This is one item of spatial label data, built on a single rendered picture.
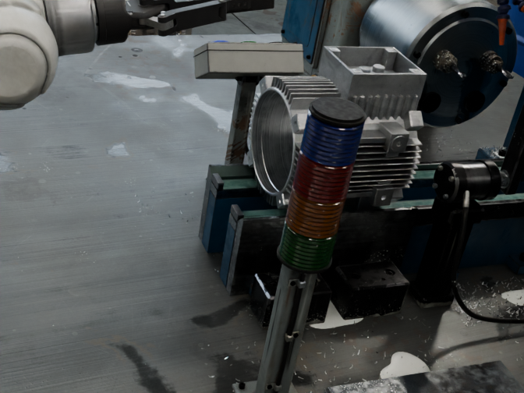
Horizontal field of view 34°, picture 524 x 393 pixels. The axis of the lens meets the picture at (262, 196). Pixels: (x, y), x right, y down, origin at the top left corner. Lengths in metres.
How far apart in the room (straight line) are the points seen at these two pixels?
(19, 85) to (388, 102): 0.58
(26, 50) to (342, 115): 0.31
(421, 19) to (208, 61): 0.41
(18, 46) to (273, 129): 0.58
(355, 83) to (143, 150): 0.56
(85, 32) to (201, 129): 0.73
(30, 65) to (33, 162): 0.73
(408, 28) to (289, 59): 0.26
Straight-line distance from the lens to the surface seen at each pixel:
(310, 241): 0.92
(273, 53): 1.41
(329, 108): 0.87
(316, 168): 0.88
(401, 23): 1.59
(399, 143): 1.21
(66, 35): 1.04
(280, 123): 1.32
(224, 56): 1.38
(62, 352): 1.15
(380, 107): 1.23
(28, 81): 0.84
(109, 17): 1.05
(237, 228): 1.22
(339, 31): 1.75
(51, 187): 1.48
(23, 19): 0.85
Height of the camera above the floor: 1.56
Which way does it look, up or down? 30 degrees down
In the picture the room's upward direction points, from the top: 11 degrees clockwise
